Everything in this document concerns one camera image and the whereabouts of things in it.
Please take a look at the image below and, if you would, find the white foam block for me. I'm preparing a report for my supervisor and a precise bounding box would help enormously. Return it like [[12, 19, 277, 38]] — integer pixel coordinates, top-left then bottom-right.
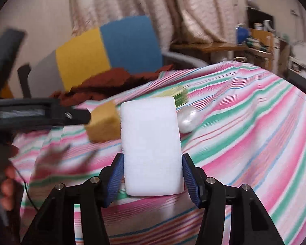
[[120, 97, 185, 197]]

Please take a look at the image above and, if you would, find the white storage shelf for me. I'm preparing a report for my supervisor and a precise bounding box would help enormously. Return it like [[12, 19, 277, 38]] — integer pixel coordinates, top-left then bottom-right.
[[286, 40, 306, 93]]

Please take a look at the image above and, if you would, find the small yellow sponge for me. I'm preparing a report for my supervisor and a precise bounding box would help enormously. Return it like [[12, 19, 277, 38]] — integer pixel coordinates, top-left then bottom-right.
[[85, 101, 121, 143]]

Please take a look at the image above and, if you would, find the blue folding chair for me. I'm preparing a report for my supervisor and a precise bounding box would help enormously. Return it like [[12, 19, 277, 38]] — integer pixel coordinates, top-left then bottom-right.
[[235, 23, 250, 45]]

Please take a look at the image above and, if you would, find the wooden side table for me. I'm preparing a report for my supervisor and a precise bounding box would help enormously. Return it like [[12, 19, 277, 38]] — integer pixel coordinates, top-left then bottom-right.
[[170, 42, 246, 64]]

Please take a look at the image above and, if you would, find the clear plastic bag ball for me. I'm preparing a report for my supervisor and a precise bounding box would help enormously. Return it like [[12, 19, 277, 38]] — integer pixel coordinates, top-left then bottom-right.
[[177, 106, 201, 133]]

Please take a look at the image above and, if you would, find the green white carton box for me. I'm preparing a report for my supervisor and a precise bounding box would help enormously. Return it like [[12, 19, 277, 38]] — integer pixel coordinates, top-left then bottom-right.
[[155, 86, 188, 108]]

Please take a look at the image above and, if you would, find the patterned beige curtain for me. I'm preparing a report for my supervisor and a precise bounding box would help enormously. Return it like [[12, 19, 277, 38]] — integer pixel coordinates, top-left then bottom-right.
[[69, 0, 238, 49]]

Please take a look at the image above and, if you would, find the dark red cloth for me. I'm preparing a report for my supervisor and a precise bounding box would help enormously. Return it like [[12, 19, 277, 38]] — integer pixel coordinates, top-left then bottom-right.
[[50, 64, 175, 106]]

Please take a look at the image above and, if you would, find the person's left hand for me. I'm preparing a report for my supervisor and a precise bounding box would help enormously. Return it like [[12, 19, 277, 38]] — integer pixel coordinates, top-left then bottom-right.
[[0, 144, 19, 211]]

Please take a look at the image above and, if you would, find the grey yellow blue chair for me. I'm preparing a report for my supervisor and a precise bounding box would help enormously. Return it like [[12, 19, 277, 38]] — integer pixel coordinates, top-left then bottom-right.
[[18, 16, 207, 98]]

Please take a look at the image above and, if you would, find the black cable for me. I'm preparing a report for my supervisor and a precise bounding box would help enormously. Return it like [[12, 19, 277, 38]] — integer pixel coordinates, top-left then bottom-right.
[[13, 165, 39, 211]]

